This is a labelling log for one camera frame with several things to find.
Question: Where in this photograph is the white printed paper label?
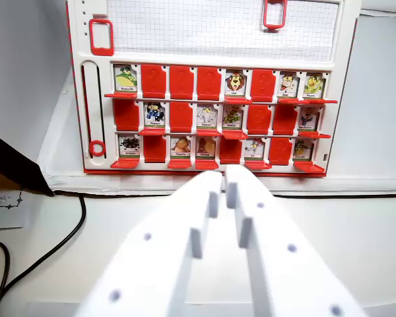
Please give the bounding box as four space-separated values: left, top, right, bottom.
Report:
0 189 26 230

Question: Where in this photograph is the black box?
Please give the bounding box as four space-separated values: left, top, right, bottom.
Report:
0 127 55 197

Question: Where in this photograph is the red and white game board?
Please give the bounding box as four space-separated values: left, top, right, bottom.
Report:
65 0 362 178

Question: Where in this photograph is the long black cable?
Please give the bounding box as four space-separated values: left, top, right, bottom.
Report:
0 194 87 313

